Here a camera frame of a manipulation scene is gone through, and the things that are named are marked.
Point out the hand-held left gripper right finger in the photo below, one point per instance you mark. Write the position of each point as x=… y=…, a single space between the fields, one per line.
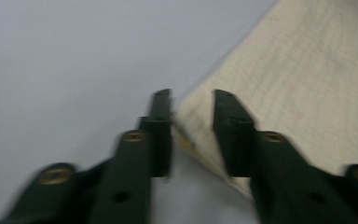
x=276 y=180

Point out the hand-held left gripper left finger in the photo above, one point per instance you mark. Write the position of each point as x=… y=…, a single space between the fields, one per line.
x=127 y=174

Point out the cream printed cloth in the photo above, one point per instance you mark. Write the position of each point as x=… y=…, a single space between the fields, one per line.
x=292 y=77

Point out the white foam mat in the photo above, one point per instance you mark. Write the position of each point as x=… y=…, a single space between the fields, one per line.
x=74 y=62

